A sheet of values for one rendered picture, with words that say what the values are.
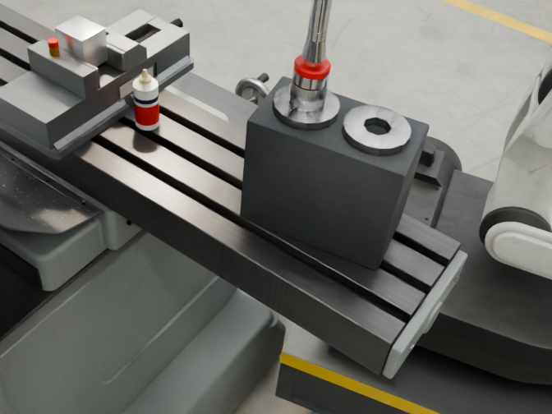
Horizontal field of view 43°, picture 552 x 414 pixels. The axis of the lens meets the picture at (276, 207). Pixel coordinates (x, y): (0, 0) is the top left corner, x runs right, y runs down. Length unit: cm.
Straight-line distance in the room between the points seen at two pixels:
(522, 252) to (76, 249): 86
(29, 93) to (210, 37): 208
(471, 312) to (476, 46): 213
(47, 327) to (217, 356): 63
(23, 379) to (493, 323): 90
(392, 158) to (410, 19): 267
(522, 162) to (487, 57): 203
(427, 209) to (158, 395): 76
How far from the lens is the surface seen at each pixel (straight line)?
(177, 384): 173
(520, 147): 135
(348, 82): 301
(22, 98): 117
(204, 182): 110
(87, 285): 126
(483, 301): 152
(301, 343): 156
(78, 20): 120
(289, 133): 91
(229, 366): 176
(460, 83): 317
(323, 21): 86
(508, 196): 146
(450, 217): 166
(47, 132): 113
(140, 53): 122
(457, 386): 159
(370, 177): 90
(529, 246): 147
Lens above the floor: 169
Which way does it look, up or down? 45 degrees down
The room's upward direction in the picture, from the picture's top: 7 degrees clockwise
